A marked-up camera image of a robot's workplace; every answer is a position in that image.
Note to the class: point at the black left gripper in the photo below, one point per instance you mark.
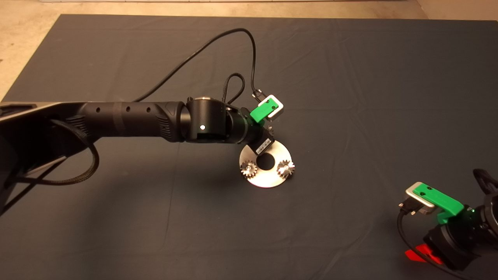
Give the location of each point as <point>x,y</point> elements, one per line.
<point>253,134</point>

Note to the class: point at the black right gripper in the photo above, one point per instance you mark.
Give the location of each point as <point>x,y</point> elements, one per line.
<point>459,239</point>

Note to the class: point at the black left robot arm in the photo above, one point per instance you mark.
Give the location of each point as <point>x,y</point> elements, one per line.
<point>116,120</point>

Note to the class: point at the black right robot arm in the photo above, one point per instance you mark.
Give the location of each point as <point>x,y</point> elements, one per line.
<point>492,217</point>

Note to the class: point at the round metal carrier plate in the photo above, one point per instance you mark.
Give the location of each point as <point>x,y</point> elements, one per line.
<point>268,179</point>

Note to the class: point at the dark grey table cloth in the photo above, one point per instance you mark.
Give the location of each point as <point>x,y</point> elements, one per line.
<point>350,77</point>

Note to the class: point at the green left camera mount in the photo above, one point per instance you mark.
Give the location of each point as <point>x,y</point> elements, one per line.
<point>260,112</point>

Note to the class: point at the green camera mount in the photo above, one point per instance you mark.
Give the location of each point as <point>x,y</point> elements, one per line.
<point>443,200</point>
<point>260,112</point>

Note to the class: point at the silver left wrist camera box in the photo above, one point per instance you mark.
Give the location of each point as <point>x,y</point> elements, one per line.
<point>278,111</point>

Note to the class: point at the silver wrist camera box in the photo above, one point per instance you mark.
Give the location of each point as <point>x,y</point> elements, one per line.
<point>411,193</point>
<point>278,111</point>

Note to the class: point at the green right camera mount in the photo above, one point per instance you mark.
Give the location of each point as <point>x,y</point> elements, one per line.
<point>443,200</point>

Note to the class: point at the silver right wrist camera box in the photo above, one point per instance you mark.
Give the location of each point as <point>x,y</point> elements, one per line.
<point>411,193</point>

